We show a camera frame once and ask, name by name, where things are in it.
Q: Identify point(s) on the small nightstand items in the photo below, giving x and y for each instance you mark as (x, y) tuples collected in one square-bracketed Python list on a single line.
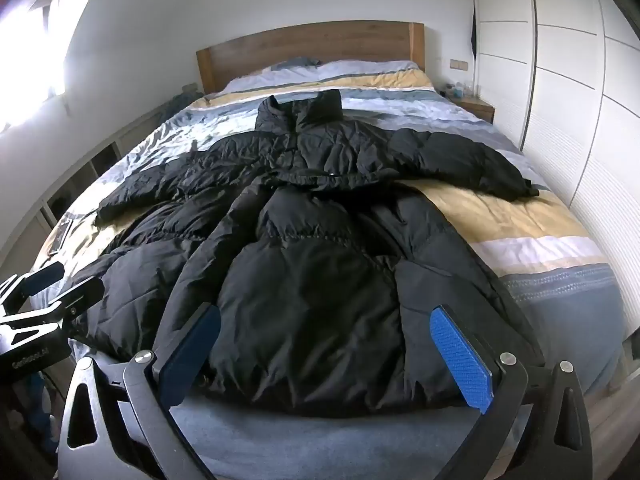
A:
[(457, 90)]

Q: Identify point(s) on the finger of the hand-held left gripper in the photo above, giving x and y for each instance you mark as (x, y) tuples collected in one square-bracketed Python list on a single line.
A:
[(82, 292), (42, 277)]

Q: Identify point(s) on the wooden nightstand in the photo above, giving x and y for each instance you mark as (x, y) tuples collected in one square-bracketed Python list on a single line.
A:
[(477, 107)]

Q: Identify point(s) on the black puffer jacket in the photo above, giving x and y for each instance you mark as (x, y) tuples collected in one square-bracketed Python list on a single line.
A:
[(310, 270)]

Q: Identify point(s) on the white open shelf unit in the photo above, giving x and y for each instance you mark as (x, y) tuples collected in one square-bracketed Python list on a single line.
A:
[(100, 160)]

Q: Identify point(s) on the grey-blue pillow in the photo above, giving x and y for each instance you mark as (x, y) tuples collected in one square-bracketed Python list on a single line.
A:
[(295, 62)]

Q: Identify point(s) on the bed with striped duvet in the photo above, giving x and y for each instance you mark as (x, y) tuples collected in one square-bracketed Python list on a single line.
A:
[(525, 220)]

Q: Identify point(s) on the white wardrobe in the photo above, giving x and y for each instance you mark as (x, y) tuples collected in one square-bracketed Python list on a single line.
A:
[(565, 85)]

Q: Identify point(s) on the bright window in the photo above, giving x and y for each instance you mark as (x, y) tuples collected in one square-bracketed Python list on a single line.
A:
[(30, 50)]

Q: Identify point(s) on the wooden headboard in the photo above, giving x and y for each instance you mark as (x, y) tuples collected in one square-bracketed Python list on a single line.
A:
[(310, 45)]

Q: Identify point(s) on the teal cloth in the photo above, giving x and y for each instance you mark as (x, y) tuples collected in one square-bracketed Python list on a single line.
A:
[(180, 102)]

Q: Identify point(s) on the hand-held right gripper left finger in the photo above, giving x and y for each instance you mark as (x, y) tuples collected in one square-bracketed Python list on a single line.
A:
[(192, 355)]

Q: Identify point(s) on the wall socket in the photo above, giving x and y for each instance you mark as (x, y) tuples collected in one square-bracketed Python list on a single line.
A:
[(190, 86)]

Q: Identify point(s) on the beige wall switch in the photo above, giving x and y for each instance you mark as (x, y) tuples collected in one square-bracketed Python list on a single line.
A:
[(458, 64)]

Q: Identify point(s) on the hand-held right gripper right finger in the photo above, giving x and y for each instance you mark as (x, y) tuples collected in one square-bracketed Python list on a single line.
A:
[(462, 360)]

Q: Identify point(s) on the white pillow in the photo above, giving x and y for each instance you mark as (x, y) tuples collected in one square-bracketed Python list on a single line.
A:
[(360, 67)]

